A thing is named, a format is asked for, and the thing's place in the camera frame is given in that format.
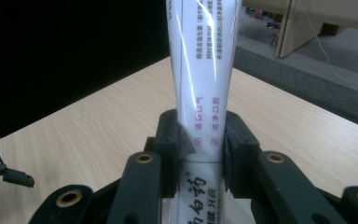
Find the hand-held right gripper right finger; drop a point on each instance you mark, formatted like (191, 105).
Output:
(276, 186)

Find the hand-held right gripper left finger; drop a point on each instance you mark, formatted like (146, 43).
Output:
(143, 186)

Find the white toothpaste tube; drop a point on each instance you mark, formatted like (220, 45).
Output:
(203, 77)

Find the small colourful items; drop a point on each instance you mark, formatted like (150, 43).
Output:
(258, 13)

